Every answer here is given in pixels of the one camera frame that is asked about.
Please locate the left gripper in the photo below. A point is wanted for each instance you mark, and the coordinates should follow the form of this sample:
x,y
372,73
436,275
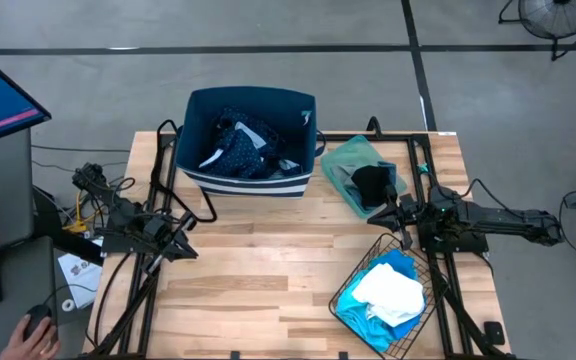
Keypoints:
x,y
160,232

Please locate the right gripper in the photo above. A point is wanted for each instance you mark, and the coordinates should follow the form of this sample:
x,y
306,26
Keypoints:
x,y
409,215

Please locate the black cloth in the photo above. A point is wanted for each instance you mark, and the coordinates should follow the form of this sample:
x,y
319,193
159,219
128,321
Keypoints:
x,y
370,185

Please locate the white cloth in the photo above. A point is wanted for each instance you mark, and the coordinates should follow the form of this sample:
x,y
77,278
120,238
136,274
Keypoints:
x,y
390,295

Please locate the teal shorts with mesh lining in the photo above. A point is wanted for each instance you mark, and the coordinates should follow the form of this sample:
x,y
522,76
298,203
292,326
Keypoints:
x,y
368,325

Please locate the navy dotted cloth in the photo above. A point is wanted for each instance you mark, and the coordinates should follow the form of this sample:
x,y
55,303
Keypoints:
x,y
240,155

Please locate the grey blue patterned cloth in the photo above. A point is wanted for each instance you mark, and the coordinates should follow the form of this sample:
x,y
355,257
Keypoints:
x,y
290,166

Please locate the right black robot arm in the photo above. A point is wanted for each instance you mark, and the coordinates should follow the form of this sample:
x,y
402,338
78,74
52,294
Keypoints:
x,y
498,222

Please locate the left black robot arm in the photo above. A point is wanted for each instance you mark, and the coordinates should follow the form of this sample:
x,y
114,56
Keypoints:
x,y
118,210

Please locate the teal plastic bin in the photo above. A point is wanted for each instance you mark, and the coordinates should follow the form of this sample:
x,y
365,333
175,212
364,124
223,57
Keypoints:
x,y
338,155

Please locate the navy white striped fabric basket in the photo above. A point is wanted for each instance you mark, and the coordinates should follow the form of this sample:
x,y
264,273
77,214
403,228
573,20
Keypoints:
x,y
248,187

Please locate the white paper sheet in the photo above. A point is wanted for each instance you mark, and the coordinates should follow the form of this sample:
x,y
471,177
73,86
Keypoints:
x,y
80,277

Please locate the white tape roll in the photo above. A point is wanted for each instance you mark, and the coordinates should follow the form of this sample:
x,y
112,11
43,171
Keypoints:
x,y
68,305

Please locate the small black box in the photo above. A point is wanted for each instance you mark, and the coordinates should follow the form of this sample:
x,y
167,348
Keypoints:
x,y
494,333

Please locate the black computer mouse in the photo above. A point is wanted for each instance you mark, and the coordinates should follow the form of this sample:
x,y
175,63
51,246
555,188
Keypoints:
x,y
37,317

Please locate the person's hand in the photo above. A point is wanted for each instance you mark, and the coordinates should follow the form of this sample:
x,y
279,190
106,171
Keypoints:
x,y
30,347

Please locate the grey cabinet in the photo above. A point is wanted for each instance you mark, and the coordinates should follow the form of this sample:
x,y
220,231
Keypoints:
x,y
8,185

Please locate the black floor fan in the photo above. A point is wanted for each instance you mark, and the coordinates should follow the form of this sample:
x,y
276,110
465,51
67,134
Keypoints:
x,y
558,17

